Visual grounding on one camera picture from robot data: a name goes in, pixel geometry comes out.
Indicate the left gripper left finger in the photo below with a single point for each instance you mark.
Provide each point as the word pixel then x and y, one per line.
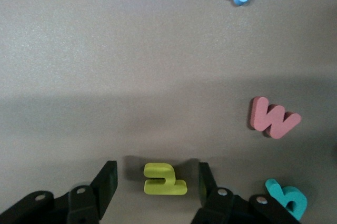
pixel 79 203

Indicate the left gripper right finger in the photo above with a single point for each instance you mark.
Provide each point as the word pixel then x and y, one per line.
pixel 223 208

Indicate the yellow lowercase letter h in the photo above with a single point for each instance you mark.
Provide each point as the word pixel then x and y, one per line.
pixel 163 187

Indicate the teal uppercase letter R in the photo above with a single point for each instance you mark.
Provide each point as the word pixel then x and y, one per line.
pixel 292 195

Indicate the red lowercase letter w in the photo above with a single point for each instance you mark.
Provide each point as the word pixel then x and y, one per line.
pixel 260 116

